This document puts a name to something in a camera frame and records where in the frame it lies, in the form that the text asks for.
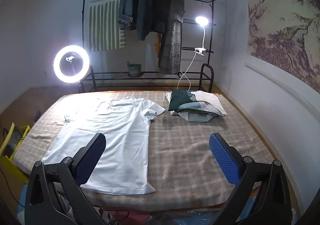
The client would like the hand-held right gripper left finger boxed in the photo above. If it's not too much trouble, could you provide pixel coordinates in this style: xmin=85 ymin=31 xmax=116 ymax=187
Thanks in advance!
xmin=24 ymin=132 xmax=107 ymax=225

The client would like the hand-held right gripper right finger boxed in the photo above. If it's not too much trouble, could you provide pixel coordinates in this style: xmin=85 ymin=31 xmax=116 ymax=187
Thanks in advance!
xmin=209 ymin=132 xmax=293 ymax=225

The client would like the white t-shirt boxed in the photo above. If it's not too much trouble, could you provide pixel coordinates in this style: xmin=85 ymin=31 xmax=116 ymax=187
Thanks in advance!
xmin=41 ymin=97 xmax=166 ymax=195

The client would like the beige plaid blanket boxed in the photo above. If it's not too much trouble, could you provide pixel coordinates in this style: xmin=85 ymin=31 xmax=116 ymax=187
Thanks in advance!
xmin=12 ymin=90 xmax=275 ymax=213

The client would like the light grey folded garment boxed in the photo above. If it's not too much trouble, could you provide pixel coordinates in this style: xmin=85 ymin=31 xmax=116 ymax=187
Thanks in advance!
xmin=172 ymin=109 xmax=215 ymax=122

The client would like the cream folded garment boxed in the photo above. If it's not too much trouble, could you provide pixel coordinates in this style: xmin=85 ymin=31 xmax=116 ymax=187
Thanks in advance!
xmin=192 ymin=91 xmax=227 ymax=117

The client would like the dark green folded garment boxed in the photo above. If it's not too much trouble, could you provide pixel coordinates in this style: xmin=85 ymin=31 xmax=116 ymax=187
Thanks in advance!
xmin=168 ymin=89 xmax=200 ymax=112

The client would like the yellow box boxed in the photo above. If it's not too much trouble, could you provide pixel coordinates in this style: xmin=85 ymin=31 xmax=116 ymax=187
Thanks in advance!
xmin=0 ymin=122 xmax=30 ymax=183

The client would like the small potted plant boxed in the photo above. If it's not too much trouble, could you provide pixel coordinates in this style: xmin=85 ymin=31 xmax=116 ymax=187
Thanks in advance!
xmin=126 ymin=60 xmax=142 ymax=78

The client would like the dark shelf with items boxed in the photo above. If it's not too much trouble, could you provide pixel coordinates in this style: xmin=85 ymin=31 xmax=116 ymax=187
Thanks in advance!
xmin=158 ymin=0 xmax=186 ymax=75

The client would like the white clip lamp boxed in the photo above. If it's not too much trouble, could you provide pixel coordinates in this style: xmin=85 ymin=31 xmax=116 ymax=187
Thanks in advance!
xmin=194 ymin=16 xmax=209 ymax=55

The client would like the teal grey jacket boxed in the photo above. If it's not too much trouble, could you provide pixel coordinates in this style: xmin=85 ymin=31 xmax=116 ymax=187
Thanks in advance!
xmin=136 ymin=0 xmax=153 ymax=41

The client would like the blue denim jacket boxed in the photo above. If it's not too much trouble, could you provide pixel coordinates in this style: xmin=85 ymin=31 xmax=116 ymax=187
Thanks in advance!
xmin=117 ymin=0 xmax=139 ymax=31

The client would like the black jacket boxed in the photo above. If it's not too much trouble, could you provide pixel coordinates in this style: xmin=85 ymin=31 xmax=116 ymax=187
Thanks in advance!
xmin=152 ymin=0 xmax=167 ymax=33

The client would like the black metal bed frame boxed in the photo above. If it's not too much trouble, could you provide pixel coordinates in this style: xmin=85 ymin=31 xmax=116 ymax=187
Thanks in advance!
xmin=201 ymin=63 xmax=216 ymax=93

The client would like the white lamp cable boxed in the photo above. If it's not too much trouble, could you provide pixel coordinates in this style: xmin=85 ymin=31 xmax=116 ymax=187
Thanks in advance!
xmin=177 ymin=51 xmax=198 ymax=90

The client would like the white ring light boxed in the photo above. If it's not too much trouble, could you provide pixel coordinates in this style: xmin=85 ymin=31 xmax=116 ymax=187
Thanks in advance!
xmin=53 ymin=45 xmax=90 ymax=93

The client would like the green striped wall cloth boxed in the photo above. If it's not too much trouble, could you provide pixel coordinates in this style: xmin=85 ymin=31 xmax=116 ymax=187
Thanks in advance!
xmin=84 ymin=0 xmax=128 ymax=53

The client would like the landscape wall mural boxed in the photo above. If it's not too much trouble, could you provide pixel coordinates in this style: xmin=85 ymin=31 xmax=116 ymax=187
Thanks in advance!
xmin=246 ymin=0 xmax=320 ymax=90

